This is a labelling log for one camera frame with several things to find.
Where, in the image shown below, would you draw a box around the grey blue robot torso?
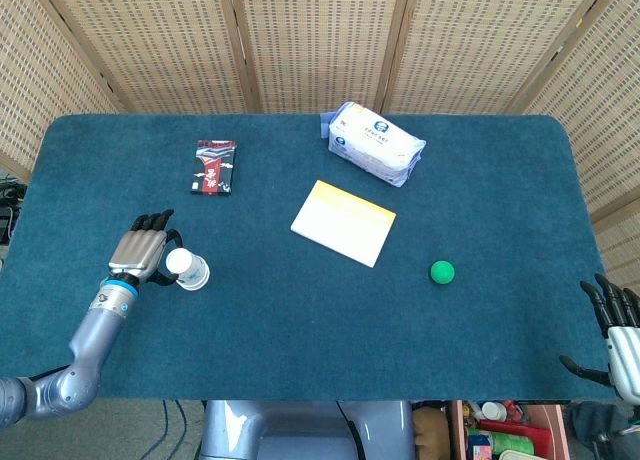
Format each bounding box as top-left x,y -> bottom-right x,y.
198,399 -> 417,460

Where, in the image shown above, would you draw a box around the green ball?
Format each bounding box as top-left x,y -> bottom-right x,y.
429,259 -> 457,285

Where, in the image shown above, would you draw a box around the woven bamboo folding screen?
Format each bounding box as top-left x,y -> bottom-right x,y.
0,0 -> 640,301

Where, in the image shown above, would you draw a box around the plain white paper cup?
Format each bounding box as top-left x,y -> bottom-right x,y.
165,247 -> 208,285

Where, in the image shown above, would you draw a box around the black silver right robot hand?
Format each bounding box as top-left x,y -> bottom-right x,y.
558,273 -> 640,404

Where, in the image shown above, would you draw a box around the black devices and cables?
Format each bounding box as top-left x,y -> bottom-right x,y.
0,175 -> 27,245

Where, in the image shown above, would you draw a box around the green can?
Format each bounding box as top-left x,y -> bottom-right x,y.
491,430 -> 536,454

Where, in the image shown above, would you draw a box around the black red snack packet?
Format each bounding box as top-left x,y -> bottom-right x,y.
189,139 -> 238,198

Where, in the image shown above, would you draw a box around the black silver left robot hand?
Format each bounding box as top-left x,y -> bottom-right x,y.
107,209 -> 185,287

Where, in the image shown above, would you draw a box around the dark blue table mat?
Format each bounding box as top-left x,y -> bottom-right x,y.
0,113 -> 609,402

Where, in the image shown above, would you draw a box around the white yellow notepad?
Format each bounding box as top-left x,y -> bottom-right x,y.
290,179 -> 398,269

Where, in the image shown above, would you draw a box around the blue floor cable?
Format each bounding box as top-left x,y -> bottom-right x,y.
160,399 -> 190,460

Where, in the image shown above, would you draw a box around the black cable on torso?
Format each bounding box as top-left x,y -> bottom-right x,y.
336,401 -> 362,460

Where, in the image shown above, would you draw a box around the pink storage crate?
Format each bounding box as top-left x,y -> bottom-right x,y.
447,399 -> 572,460

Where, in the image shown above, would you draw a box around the red flat packet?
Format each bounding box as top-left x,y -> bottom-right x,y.
478,418 -> 554,452

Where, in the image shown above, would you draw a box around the white blue tissue pack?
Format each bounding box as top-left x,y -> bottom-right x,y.
319,100 -> 428,189

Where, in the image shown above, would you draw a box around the brown plush toy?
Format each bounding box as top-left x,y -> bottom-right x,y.
412,403 -> 450,460

